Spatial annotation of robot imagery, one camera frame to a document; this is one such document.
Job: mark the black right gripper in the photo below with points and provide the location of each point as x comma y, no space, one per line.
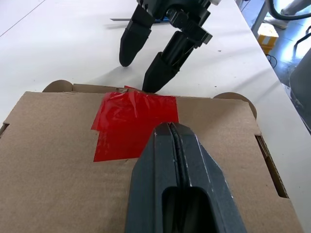
170,6

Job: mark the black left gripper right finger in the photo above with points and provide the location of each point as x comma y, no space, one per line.
204,170

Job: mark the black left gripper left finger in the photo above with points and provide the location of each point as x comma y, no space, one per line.
150,170

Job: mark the brown cardboard box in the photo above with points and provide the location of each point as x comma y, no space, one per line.
60,174

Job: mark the yellow box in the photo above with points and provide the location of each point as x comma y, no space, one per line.
267,38

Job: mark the red tape patch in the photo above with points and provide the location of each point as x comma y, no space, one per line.
121,126

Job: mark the white shoe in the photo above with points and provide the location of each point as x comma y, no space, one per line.
277,23
292,6

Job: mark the black angled leg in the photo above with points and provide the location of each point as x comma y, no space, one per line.
303,37

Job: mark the grey metal post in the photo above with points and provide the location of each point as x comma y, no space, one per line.
261,14

